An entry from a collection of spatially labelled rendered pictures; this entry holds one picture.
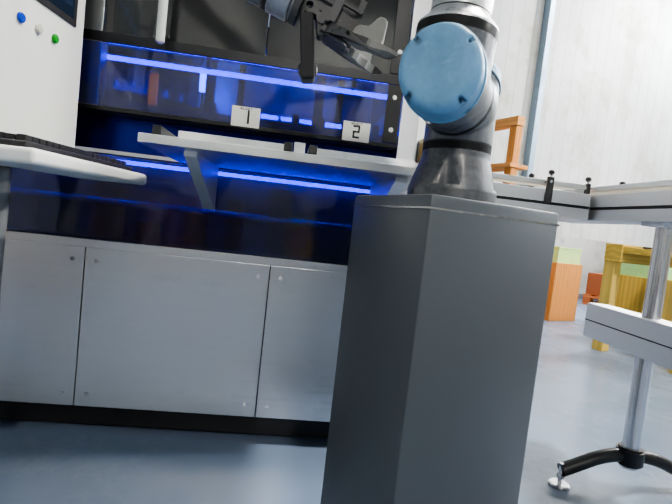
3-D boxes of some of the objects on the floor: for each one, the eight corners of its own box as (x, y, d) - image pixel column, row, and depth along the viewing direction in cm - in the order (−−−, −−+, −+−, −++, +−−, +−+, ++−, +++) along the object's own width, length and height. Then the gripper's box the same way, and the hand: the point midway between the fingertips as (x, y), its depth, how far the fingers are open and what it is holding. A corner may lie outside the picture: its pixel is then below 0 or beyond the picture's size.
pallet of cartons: (627, 303, 713) (634, 255, 708) (697, 318, 624) (706, 263, 620) (568, 300, 662) (575, 249, 657) (635, 316, 573) (644, 257, 568)
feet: (542, 478, 148) (548, 435, 147) (685, 486, 154) (691, 445, 153) (557, 493, 140) (563, 448, 139) (706, 500, 146) (714, 457, 145)
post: (358, 441, 159) (435, -207, 146) (375, 442, 160) (453, -203, 146) (361, 451, 153) (441, -226, 139) (378, 452, 153) (461, -222, 140)
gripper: (310, -50, 73) (419, 15, 76) (306, -4, 92) (393, 46, 95) (286, 2, 74) (395, 64, 77) (287, 37, 93) (374, 85, 96)
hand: (387, 69), depth 87 cm, fingers open, 14 cm apart
